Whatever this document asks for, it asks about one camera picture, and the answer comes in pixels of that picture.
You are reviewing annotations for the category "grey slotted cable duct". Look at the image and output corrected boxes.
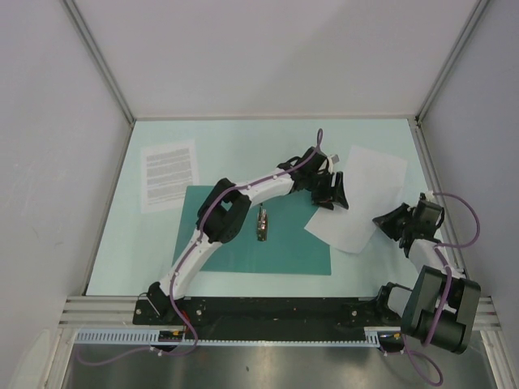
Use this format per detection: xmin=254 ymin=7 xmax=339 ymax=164
xmin=75 ymin=328 xmax=380 ymax=348

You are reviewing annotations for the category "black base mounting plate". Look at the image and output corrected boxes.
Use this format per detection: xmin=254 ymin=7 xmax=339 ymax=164
xmin=132 ymin=297 xmax=401 ymax=340

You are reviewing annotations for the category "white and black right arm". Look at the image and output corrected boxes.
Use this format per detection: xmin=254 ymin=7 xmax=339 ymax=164
xmin=372 ymin=191 xmax=481 ymax=354

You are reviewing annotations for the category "printed white paper sheet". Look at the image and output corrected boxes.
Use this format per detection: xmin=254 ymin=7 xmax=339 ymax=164
xmin=140 ymin=139 xmax=199 ymax=213

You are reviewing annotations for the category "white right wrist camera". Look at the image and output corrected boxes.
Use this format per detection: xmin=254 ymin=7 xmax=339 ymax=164
xmin=423 ymin=190 xmax=435 ymax=203

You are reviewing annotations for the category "chrome folder clip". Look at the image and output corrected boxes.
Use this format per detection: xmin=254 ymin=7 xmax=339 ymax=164
xmin=256 ymin=203 xmax=268 ymax=242

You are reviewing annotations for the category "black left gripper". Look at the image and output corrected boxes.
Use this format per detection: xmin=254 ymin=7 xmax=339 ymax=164
xmin=303 ymin=170 xmax=346 ymax=210

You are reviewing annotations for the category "teal folder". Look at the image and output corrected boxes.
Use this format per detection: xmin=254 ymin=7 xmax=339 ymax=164
xmin=171 ymin=184 xmax=332 ymax=277

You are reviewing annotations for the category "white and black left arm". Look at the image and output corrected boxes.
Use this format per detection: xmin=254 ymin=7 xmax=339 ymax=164
xmin=141 ymin=146 xmax=349 ymax=324

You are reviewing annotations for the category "aluminium frame rail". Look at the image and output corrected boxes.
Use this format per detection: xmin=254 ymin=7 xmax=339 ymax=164
xmin=58 ymin=296 xmax=501 ymax=331

